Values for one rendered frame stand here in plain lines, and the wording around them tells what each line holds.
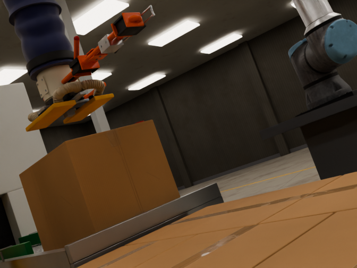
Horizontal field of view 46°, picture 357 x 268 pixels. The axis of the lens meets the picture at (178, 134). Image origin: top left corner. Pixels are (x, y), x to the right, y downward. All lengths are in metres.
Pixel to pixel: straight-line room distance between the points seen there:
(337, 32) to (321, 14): 0.10
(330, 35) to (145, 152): 0.82
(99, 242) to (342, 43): 1.10
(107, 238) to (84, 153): 0.32
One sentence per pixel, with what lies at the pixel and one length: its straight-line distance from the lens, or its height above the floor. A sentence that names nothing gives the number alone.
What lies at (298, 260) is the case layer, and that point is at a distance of 0.61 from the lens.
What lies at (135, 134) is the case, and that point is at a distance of 1.69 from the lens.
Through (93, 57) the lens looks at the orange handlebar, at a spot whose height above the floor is 1.23.
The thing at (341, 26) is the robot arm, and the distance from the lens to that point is 1.68.
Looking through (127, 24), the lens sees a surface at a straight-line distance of 1.45.
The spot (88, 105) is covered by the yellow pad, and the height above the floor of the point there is 1.11.
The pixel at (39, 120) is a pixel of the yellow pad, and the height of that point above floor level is 1.12.
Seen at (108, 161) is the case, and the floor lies 0.83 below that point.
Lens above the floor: 0.71
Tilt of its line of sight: 5 degrees up
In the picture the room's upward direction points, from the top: 20 degrees counter-clockwise
